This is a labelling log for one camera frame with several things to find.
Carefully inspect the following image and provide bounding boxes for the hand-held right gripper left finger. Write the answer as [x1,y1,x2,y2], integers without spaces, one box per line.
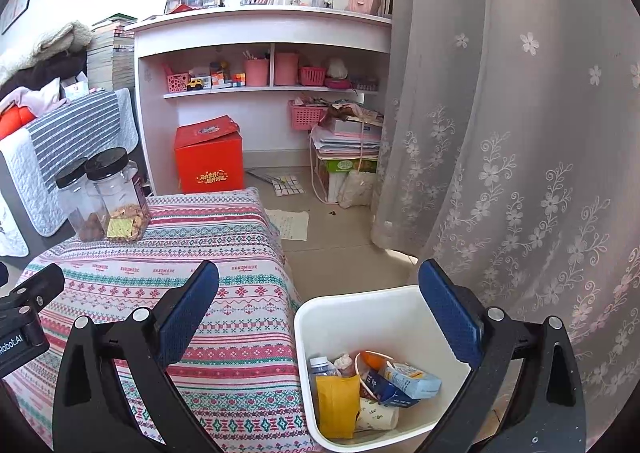
[52,260,222,453]

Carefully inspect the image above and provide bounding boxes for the cream fleece blanket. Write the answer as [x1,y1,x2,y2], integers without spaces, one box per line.
[0,20,93,79]

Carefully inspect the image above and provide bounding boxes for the dark brown blanket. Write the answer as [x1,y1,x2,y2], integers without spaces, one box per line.
[0,53,88,94]

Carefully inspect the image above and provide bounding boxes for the red cardboard box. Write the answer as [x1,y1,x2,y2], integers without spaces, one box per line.
[173,116,246,195]

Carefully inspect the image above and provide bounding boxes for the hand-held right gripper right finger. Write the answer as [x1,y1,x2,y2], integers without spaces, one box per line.
[417,258,588,453]

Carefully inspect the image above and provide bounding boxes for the clear plastic water bottle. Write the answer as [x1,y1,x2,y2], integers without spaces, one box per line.
[308,355,343,384]

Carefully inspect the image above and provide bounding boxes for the clear jar brown snacks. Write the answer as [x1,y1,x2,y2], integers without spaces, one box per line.
[54,158,108,242]

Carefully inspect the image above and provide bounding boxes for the patterned striped tablecloth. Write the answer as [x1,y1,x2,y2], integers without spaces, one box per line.
[0,187,321,453]

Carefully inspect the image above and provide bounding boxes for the plush toy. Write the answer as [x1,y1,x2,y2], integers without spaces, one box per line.
[326,57,351,88]

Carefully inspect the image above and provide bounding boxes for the paper sheet on floor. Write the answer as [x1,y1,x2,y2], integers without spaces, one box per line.
[265,209,310,241]

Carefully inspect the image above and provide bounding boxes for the green cardboard box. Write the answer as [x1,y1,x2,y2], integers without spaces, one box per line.
[317,158,378,204]

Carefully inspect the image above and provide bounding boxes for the white bookshelf unit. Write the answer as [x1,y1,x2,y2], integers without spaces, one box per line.
[124,0,393,196]

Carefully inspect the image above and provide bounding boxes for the grey sofa striped quilted cover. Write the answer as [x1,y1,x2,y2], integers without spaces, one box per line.
[0,88,141,259]

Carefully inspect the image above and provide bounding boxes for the small white carton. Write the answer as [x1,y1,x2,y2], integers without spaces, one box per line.
[377,361,442,401]

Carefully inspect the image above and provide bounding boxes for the pink pen holder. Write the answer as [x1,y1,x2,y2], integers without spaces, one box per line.
[244,58,270,86]

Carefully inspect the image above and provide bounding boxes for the orange cushion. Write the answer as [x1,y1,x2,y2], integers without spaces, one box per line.
[0,106,38,140]

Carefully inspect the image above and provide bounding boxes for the floral lace curtain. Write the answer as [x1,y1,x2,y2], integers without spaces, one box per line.
[370,0,640,449]

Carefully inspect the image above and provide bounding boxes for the clear jar gold label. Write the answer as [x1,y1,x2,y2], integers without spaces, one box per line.
[85,147,152,243]

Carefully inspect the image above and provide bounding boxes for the light blue box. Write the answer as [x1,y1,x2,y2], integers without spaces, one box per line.
[62,73,91,101]

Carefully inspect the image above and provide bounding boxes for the pink storage bin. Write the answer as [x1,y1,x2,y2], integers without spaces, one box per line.
[274,52,300,85]

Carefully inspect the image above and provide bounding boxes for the white paper cup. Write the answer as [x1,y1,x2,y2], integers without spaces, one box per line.
[354,397,400,432]

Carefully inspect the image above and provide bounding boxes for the white mesh bag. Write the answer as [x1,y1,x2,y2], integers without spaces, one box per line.
[339,169,377,209]

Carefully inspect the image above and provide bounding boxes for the stack of papers and folders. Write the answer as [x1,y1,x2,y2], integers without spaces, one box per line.
[310,103,385,159]

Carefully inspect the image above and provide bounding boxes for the large pink basket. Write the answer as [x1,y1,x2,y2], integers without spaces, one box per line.
[289,100,333,130]

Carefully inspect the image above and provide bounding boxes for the blue box white label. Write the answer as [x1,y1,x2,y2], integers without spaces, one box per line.
[360,369,421,408]

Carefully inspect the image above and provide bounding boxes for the stack of books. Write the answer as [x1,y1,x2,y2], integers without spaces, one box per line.
[87,13,136,91]

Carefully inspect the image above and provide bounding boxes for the yellow packet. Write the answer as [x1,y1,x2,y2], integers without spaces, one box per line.
[315,374,362,439]

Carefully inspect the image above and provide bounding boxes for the white plastic waste bin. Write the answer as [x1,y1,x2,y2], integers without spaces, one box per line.
[293,285,481,451]

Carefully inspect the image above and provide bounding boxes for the sheet of square stickers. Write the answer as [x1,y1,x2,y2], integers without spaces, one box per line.
[270,174,305,197]

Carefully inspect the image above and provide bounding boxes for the orange peel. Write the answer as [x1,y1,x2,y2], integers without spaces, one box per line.
[361,352,396,374]

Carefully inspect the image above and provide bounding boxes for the pale pink garment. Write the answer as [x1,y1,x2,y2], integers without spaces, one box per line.
[0,78,68,109]

